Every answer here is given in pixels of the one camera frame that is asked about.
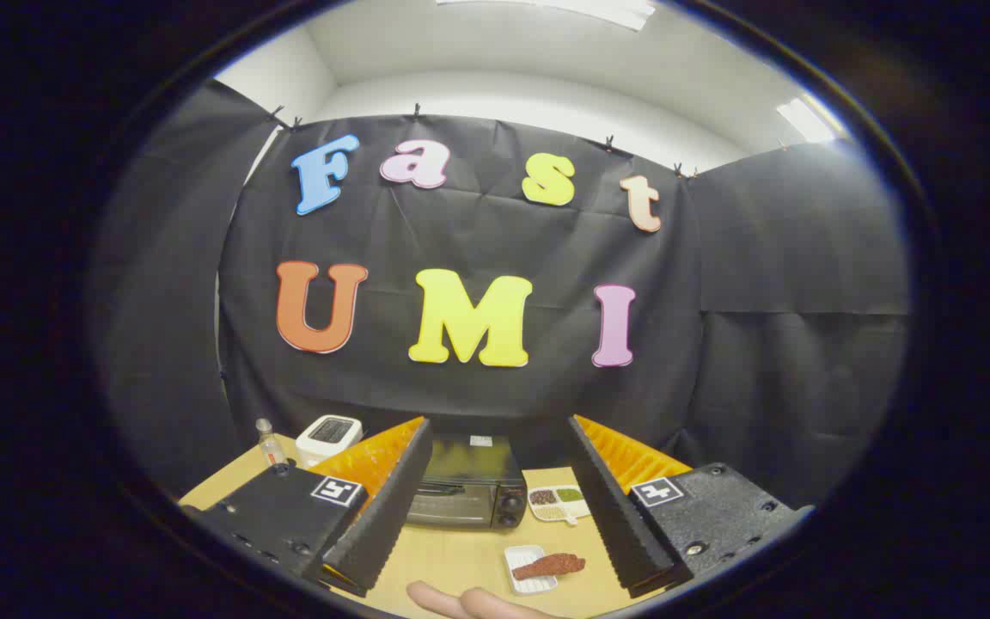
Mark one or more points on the white rectangular tray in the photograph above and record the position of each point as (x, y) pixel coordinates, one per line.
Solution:
(531, 585)

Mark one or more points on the white divided bean plate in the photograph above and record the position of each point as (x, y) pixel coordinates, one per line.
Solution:
(557, 503)

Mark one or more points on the black toaster oven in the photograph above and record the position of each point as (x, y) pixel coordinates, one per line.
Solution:
(469, 481)

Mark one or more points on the long ceiling light panel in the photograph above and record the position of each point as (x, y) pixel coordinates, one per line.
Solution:
(564, 9)

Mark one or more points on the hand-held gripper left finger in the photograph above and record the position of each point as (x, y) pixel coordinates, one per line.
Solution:
(392, 507)

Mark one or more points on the small ceiling light panel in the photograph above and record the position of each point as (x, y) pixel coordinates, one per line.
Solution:
(807, 120)

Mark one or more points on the brown steak piece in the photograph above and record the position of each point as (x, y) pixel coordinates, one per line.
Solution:
(551, 566)

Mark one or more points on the small clear bottle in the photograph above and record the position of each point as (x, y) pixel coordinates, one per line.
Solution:
(270, 447)

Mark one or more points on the white pop-up toaster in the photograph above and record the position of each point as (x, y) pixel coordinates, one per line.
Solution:
(327, 434)

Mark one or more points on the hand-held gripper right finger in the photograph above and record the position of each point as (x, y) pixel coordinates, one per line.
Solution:
(611, 507)

